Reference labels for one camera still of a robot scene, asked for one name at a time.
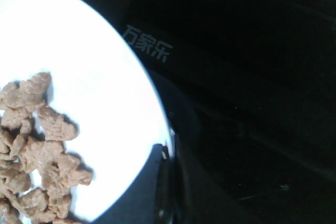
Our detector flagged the light blue plate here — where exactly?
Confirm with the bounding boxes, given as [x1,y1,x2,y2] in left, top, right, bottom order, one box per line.
[1,0,174,223]

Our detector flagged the brown meat pieces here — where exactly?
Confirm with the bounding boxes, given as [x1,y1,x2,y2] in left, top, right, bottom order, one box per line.
[1,72,93,223]

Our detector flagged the black glass gas cooktop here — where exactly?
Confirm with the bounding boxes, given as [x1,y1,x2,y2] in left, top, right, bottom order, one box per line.
[85,0,335,223]

